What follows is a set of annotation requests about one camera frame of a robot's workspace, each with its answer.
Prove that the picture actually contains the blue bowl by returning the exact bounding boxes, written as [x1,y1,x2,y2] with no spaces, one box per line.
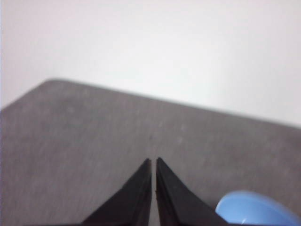
[215,190,301,226]

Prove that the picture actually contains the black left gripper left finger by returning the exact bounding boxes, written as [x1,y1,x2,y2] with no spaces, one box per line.
[81,158,152,226]

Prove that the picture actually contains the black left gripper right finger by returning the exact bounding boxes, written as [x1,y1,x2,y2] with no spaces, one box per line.
[155,157,230,226]

